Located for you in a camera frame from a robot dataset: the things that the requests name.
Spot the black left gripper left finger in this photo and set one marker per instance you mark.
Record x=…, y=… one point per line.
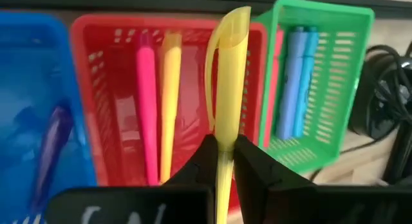
x=199, y=169

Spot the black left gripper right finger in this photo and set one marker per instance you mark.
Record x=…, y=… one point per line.
x=257, y=179

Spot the pink clip marker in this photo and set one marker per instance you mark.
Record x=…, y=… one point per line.
x=146, y=105

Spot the yellow marker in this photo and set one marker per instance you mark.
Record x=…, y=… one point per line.
x=170, y=89
x=230, y=89

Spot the light blue marker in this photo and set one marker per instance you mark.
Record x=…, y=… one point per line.
x=307, y=72

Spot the purple marker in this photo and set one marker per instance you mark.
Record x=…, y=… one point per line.
x=51, y=153

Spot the green plastic basket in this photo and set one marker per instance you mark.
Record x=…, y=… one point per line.
x=338, y=89

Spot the red plastic basket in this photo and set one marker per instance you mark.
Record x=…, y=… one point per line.
x=106, y=89

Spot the blue plastic basket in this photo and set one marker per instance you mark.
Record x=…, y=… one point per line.
x=25, y=72

